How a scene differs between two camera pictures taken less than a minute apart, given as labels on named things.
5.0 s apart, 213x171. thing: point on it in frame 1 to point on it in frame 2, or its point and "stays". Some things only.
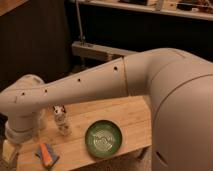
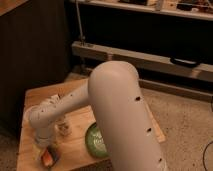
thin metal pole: x=80 y=22 stays
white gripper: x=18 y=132 to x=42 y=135
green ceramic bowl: x=103 y=138 stays
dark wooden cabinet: x=36 y=39 stays
